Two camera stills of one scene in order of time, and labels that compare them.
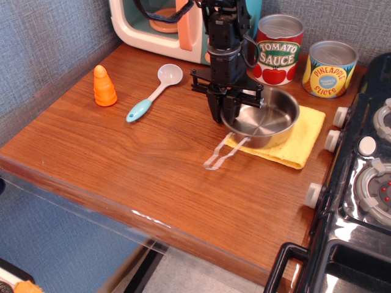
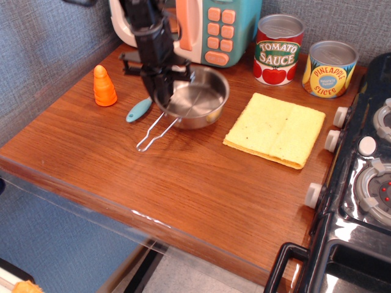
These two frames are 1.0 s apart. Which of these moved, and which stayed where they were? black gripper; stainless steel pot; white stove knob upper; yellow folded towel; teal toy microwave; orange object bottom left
Moved: stainless steel pot; black gripper
Stayed: white stove knob upper; teal toy microwave; orange object bottom left; yellow folded towel
